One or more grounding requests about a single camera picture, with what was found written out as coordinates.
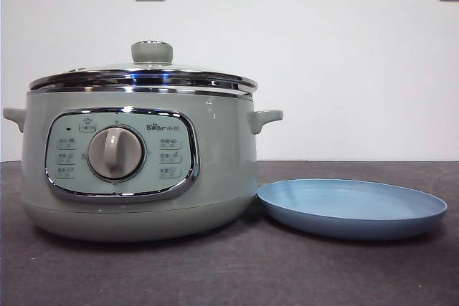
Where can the pale green electric steamer pot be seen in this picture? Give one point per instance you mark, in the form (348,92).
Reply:
(222,148)

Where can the glass lid with green knob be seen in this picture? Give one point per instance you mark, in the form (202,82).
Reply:
(151,51)

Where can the blue plate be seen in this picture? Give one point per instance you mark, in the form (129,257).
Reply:
(351,205)

